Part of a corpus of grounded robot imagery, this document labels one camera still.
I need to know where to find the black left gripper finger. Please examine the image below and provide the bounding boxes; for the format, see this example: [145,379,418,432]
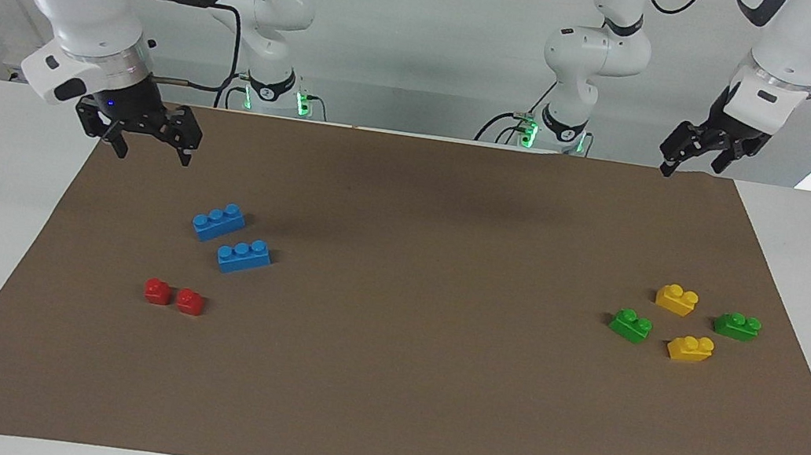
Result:
[655,119,714,183]
[708,142,750,178]

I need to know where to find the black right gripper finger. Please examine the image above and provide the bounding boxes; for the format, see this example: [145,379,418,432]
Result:
[154,102,207,170]
[97,123,132,160]

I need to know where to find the blue three-stud toy block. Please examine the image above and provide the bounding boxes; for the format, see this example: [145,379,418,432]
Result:
[189,198,249,248]
[215,235,275,280]

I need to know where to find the green two-stud toy block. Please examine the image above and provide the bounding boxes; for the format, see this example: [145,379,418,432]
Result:
[607,306,655,347]
[711,310,763,343]

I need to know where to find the yellow two-stud toy block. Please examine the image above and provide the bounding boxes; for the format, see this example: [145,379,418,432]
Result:
[666,332,716,365]
[653,282,701,318]

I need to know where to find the red one-stud toy block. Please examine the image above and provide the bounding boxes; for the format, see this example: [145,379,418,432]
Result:
[174,287,207,317]
[142,277,174,307]

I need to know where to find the brown table mat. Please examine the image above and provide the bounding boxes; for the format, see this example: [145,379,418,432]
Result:
[0,74,811,455]

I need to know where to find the black right base cables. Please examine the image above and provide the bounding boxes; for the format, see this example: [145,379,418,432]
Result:
[214,71,249,112]

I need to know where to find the black base cables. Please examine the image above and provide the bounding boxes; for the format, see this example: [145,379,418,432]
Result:
[214,71,249,112]
[473,72,558,152]

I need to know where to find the black left base cables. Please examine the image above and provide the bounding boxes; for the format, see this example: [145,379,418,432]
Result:
[473,72,558,152]

